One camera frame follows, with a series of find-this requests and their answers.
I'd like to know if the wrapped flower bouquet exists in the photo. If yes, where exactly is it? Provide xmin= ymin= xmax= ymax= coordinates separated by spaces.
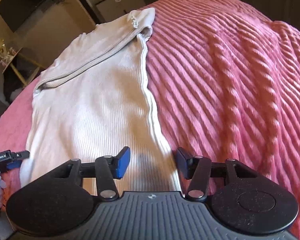
xmin=0 ymin=38 xmax=17 ymax=67

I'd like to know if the white ribbed knit sweater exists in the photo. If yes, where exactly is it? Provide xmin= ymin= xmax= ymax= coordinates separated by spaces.
xmin=20 ymin=8 xmax=181 ymax=192

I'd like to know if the yellow legged side shelf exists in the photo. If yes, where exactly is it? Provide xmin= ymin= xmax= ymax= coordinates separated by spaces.
xmin=1 ymin=47 xmax=46 ymax=88

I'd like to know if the grey drawer nightstand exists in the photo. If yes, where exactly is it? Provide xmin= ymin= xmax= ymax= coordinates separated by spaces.
xmin=95 ymin=0 xmax=146 ymax=22

